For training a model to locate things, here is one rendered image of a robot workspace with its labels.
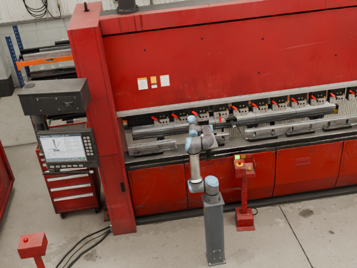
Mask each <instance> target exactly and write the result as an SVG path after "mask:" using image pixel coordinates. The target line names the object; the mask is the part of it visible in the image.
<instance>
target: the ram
mask: <svg viewBox="0 0 357 268"><path fill-rule="evenodd" d="M103 43H104V49H105V54H106V60H107V66H108V71H109V77H110V82H111V87H112V92H113V97H114V103H115V109H116V112H120V111H128V110H136V109H141V108H149V107H157V106H165V105H173V104H181V103H189V102H197V101H205V100H210V99H218V98H226V97H234V96H243V95H251V94H258V93H267V92H271V91H280V90H288V89H295V88H304V87H312V86H320V85H328V84H333V83H341V82H349V81H357V5H353V6H345V7H336V8H330V9H322V10H313V11H304V12H295V13H286V14H277V15H269V16H260V17H254V18H245V19H237V20H228V21H219V22H210V23H201V24H192V25H187V26H178V27H169V28H160V29H152V30H143V31H134V32H125V33H116V34H111V35H103ZM168 74H169V83H170V86H164V87H161V83H160V76H163V75H168ZM154 76H156V82H157V83H151V78H150V77H154ZM138 78H147V85H148V89H140V90H139V86H138ZM155 84H157V88H152V86H151V85H155ZM354 86H357V83H355V84H350V85H342V86H334V87H326V88H318V89H310V90H302V91H294V92H289V93H281V94H273V95H265V96H257V97H249V98H241V99H233V100H225V101H220V102H212V103H204V104H195V105H188V106H180V107H172V108H164V109H159V110H151V111H143V112H135V113H126V114H119V115H117V118H118V117H123V116H131V115H139V114H147V113H155V112H163V111H171V110H179V109H184V108H192V107H200V106H208V105H216V104H224V103H232V102H240V101H248V100H253V99H261V98H268V97H277V96H285V95H293V94H300V93H309V92H313V91H322V90H330V89H337V88H345V87H354Z"/></svg>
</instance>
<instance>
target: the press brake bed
mask: <svg viewBox="0 0 357 268"><path fill-rule="evenodd" d="M237 154H253V158H254V161H255V164H256V177H250V178H247V206H248V207H250V206H251V207H254V208H260V207H267V206H274V205H278V204H287V203H294V202H302V201H307V200H314V199H320V198H327V197H335V196H342V195H349V194H357V135H349V136H342V137H334V138H327V139H319V140H312V141H304V142H299V143H292V144H284V145H277V146H269V147H261V148H254V149H246V150H239V151H234V152H227V153H219V154H211V155H210V161H207V160H206V155H204V156H199V161H200V176H201V177H202V179H205V178H206V177H207V176H210V175H211V176H214V177H216V178H217V179H218V183H219V185H218V186H219V191H220V193H221V195H222V198H223V201H224V203H225V205H223V213H226V212H234V211H235V208H236V207H242V197H241V178H235V174H234V156H233V155H237ZM307 157H310V164H303V165H296V159H300V158H307ZM126 173H127V178H128V182H129V188H130V193H131V199H132V205H133V209H134V214H135V220H136V225H144V224H152V223H158V222H165V221H173V220H180V219H187V218H192V217H198V216H204V213H203V201H202V197H201V194H205V193H206V192H196V193H191V192H190V191H189V186H188V180H189V178H190V177H191V173H190V160H189V158H181V159H176V160H169V161H161V162H154V163H146V164H139V165H131V166H126Z"/></svg>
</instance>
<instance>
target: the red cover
mask: <svg viewBox="0 0 357 268"><path fill-rule="evenodd" d="M353 5H357V0H239V1H230V2H221V3H212V4H202V5H194V6H185V7H176V8H170V9H161V10H152V11H143V12H135V13H132V14H116V15H107V16H100V17H99V23H100V29H101V34H102V35H111V34H120V33H125V32H134V31H143V30H152V29H160V28H169V27H178V26H187V25H192V24H201V23H210V22H219V21H228V20H237V19H245V18H254V17H260V16H269V15H277V14H286V13H295V12H304V11H313V10H322V9H330V8H336V7H345V6H353Z"/></svg>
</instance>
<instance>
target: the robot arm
mask: <svg viewBox="0 0 357 268"><path fill-rule="evenodd" d="M188 123H189V125H188V128H189V135H190V136H191V137H188V138H186V140H185V151H186V152H187V153H188V154H189V160H190V173H191V177H190V178H189V180H188V186H189V191H190V192H191V193H196V192H206V193H205V197H204V199H205V202H206V203H207V204H210V205H215V204H218V203H219V202H220V201H221V196H220V193H219V186H218V185H219V183H218V179H217V178H216V177H214V176H211V175H210V176H207V177H206V178H205V179H202V177H201V176H200V161H199V154H200V152H201V150H206V149H208V148H210V147H211V146H212V145H213V144H214V138H213V136H212V134H211V133H212V132H213V126H212V125H198V123H197V121H196V118H195V117H194V116H193V115H190V116H189V117H188ZM202 134H203V136H202V137H200V135H202Z"/></svg>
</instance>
